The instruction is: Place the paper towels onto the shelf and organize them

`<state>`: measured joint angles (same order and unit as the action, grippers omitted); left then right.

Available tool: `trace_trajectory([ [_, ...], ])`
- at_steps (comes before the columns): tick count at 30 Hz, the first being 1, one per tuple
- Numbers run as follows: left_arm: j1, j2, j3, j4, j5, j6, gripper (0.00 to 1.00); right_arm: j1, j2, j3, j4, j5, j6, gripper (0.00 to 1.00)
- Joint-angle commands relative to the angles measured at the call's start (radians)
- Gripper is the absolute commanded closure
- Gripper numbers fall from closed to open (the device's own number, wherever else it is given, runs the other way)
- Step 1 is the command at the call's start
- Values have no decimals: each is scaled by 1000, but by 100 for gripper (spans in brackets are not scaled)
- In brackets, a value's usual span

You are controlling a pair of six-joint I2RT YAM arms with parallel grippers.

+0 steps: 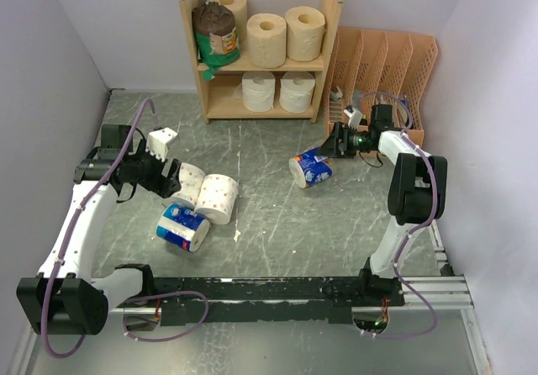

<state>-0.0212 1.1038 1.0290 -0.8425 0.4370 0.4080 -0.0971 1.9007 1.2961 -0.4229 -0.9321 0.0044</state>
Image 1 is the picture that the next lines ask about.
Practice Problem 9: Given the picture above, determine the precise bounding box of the orange plastic file organizer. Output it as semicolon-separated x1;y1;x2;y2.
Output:
320;27;438;145

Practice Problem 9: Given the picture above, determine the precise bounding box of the pink dotted roll left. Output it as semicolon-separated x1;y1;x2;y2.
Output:
164;162;206;210

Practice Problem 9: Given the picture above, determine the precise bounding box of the green brown paper roll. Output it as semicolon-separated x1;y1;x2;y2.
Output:
192;2;240;81

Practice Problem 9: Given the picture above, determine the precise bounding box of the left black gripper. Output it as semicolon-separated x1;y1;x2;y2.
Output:
124;139;182;198

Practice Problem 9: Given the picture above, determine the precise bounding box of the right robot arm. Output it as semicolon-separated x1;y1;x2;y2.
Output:
317;104;448;306

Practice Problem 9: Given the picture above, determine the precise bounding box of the wooden two-tier shelf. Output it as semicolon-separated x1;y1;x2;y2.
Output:
179;0;344;123

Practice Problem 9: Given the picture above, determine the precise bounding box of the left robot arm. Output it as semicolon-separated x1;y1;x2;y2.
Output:
16;124;181;335

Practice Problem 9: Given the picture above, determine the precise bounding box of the plain white roll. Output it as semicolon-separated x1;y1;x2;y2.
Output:
279;71;315;114
241;71;276;113

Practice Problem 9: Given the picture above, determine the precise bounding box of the blue roll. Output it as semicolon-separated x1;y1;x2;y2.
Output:
156;203;211;253
288;148;334;188

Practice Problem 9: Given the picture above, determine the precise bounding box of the pink dotted roll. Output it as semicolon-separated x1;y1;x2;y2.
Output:
164;162;206;210
194;174;239;224

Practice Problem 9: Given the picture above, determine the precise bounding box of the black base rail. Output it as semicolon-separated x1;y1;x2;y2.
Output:
143;271;404;326

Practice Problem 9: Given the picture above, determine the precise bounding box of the aluminium extrusion rail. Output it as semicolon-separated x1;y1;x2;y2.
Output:
405;221;474;310

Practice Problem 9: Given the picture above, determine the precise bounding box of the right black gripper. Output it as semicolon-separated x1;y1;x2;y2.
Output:
315;121;374;159

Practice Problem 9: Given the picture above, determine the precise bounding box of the white item in organizer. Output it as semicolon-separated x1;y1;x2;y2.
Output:
330;87;344;102

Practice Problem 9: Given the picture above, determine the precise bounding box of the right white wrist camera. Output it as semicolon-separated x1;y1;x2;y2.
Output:
344;105;363;130

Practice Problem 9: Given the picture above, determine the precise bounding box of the pink dotted roll right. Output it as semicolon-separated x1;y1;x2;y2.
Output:
194;174;239;224

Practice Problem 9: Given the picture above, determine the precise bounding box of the blue item in organizer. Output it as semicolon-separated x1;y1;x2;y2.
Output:
352;89;363;104

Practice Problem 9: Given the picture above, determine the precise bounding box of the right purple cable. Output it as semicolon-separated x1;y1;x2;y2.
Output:
356;91;439;338

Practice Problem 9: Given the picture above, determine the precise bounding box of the beige paper roll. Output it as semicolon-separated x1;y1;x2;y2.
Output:
285;6;325;62
207;0;248;42
246;13;287;69

